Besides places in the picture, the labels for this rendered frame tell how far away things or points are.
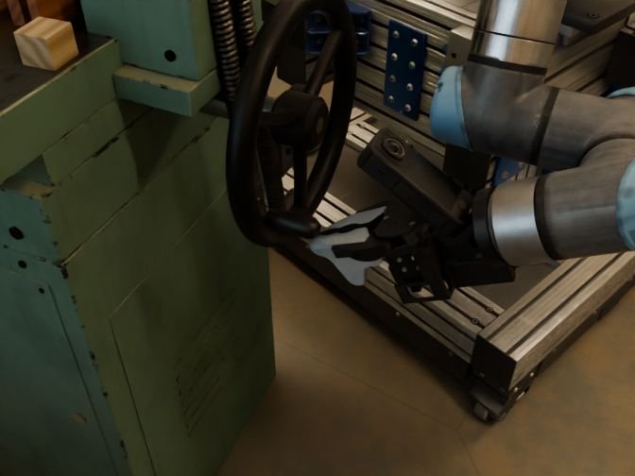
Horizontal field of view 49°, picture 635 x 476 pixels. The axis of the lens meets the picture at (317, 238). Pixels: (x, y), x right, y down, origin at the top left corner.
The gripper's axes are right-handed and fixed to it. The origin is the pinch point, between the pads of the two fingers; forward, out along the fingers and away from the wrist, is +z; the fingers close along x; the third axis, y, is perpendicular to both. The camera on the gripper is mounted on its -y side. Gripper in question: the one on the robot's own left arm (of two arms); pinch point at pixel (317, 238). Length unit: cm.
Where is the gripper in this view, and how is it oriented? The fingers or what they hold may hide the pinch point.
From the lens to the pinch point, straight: 73.6
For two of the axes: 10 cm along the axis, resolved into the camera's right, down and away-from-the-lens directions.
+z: -7.8, 1.4, 6.0
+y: 4.5, 8.0, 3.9
